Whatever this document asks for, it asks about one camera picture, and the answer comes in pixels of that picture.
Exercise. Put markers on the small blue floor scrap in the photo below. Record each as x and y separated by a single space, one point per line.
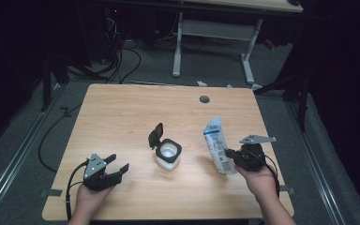
226 83

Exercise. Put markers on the black metal stand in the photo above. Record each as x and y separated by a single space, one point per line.
303 103
46 87

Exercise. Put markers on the metal floor rail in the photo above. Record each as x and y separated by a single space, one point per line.
12 163
318 165

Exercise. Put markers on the glass jar with black lid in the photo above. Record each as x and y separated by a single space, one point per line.
161 153

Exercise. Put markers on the white-legged desk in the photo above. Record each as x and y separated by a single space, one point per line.
218 29

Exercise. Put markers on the white paper scrap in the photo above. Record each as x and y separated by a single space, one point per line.
202 83

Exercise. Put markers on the white plastic bag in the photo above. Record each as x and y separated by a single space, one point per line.
218 146

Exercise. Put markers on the grey table grommet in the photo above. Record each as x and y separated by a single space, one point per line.
204 99

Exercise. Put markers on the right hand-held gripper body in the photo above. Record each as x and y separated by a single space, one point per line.
250 157

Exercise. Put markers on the small red object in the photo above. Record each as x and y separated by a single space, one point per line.
269 44

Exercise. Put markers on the person's right hand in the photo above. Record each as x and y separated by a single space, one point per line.
261 186

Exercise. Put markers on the person's left hand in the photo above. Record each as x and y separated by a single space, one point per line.
92 200

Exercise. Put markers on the grey tape strip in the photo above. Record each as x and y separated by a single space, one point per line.
52 193
288 190

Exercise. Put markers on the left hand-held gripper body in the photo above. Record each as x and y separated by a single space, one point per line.
95 175

